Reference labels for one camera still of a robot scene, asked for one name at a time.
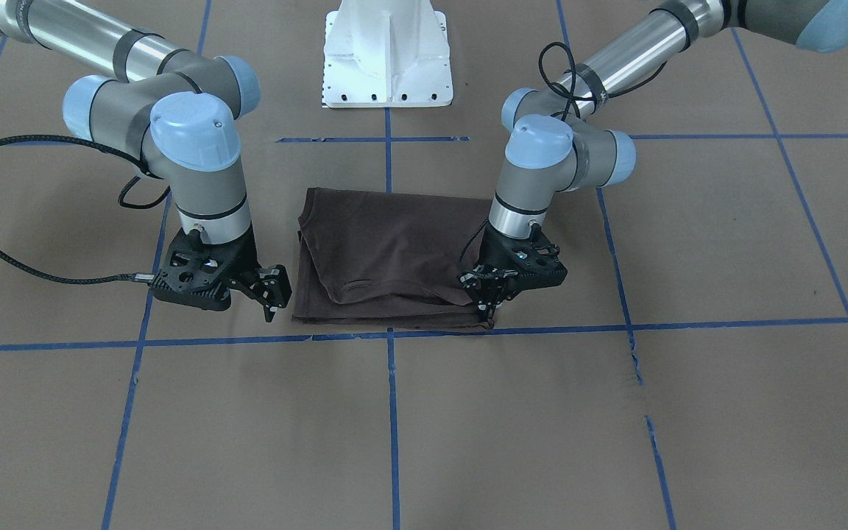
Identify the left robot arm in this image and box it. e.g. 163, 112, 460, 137
459, 1, 848, 328

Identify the dark brown t-shirt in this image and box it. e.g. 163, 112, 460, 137
292, 188, 495, 330

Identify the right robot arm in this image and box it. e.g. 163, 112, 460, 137
0, 1, 292, 322

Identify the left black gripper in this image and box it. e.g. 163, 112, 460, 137
459, 225, 568, 325

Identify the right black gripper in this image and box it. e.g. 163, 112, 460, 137
150, 226, 292, 323

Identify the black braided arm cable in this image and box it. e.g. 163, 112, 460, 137
0, 135, 171, 286

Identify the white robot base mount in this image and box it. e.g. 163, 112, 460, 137
321, 1, 454, 110

